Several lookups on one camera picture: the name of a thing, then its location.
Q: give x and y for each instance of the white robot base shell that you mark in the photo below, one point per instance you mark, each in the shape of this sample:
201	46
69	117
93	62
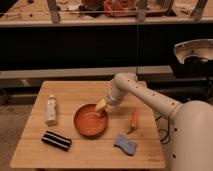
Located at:
195	58

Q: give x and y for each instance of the orange toy carrot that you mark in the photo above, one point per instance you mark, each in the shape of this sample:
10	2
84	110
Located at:
133	122

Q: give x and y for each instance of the black striped eraser block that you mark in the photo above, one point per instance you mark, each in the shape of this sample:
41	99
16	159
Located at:
56	140

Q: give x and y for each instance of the blue sponge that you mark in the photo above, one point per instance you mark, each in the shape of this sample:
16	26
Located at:
126	145

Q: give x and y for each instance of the orange ceramic bowl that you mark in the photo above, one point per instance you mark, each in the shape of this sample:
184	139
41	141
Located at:
90	123

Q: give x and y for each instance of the wooden workbench shelf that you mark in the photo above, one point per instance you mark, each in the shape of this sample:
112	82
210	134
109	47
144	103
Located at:
104	12

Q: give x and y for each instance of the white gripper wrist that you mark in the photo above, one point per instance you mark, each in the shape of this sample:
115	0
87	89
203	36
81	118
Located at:
114	98

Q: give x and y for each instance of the white bottle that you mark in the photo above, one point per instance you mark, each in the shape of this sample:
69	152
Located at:
50	115

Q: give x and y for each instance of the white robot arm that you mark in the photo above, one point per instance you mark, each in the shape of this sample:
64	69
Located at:
192	122

